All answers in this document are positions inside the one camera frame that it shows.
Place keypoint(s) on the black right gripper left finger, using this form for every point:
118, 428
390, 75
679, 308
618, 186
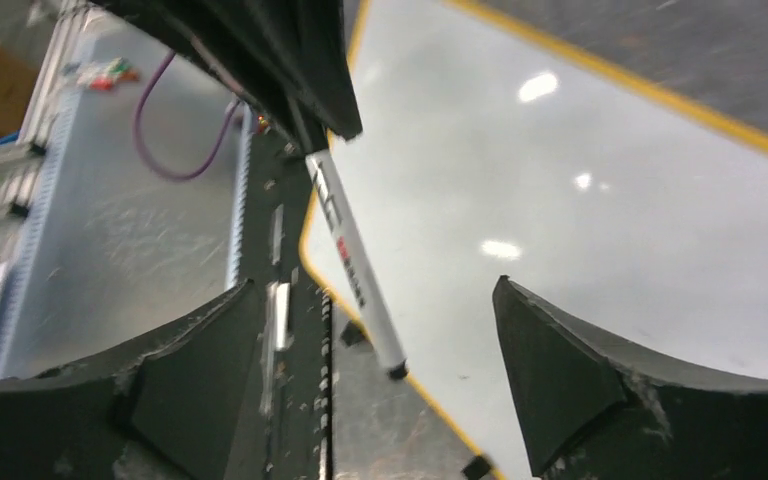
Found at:
167, 404

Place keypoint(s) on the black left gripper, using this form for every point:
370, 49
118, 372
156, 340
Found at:
286, 59

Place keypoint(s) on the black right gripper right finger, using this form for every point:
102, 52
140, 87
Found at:
594, 405

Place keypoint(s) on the white black marker pen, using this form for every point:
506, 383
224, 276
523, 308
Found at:
356, 264

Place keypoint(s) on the yellow framed whiteboard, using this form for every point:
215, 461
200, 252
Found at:
484, 155

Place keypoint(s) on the light blue cable duct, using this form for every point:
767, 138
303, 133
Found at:
18, 277

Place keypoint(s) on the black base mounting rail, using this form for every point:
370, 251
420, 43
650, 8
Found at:
287, 412

